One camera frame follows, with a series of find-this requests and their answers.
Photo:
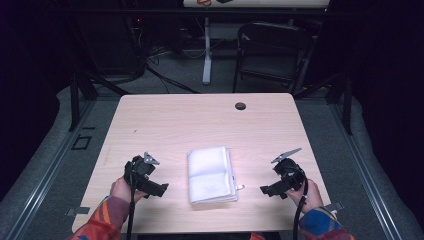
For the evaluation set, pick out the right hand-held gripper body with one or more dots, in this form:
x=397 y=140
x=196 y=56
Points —
x=289 y=173

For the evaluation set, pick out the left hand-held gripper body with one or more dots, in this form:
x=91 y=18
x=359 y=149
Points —
x=141 y=170

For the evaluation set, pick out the white towel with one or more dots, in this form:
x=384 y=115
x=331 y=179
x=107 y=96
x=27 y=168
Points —
x=210 y=175

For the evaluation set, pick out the person's left hand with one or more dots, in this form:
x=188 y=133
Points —
x=121 y=190

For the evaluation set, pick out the person's right hand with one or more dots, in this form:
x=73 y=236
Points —
x=311 y=196

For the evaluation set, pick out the grey tape piece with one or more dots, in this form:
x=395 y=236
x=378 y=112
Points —
x=334 y=206
x=78 y=211

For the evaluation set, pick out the black tape floor strip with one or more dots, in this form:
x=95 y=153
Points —
x=88 y=128

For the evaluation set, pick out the black metal stand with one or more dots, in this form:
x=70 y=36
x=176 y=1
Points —
x=75 y=100
x=346 y=106

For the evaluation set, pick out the black folding chair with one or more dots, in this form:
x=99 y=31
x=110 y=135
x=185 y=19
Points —
x=270 y=53

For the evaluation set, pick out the dark computer tower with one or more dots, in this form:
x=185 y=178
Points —
x=110 y=43

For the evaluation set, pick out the white table leg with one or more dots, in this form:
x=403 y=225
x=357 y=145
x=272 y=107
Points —
x=207 y=56

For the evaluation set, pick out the light wooden background table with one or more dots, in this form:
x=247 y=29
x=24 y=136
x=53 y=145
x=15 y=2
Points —
x=266 y=3

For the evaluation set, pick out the aluminium floor rail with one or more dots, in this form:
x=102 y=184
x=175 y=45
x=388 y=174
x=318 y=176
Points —
x=365 y=186
x=43 y=186

